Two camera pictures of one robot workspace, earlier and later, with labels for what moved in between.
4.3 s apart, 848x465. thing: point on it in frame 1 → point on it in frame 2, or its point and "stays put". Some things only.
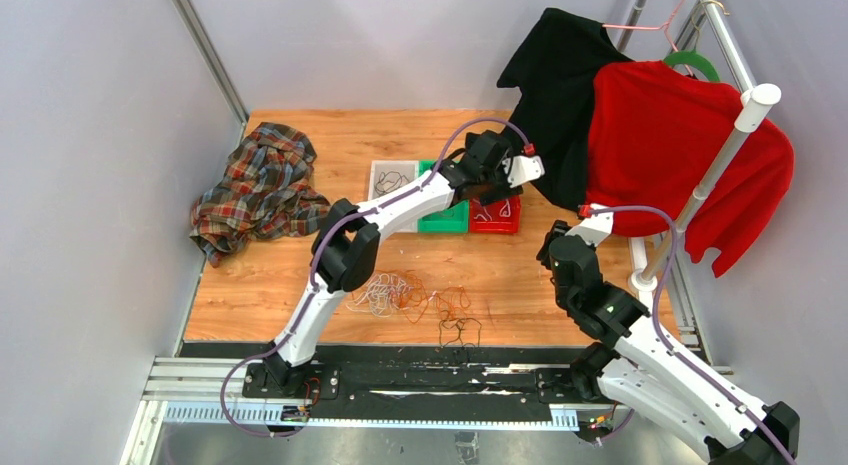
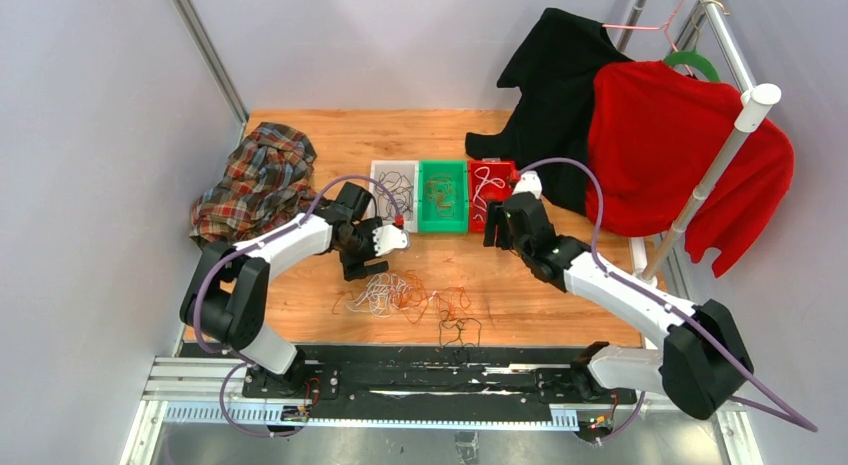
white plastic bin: [387, 175] stays put
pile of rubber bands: [382, 296] stays put
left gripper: [505, 192] → [356, 267]
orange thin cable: [452, 302] stays put
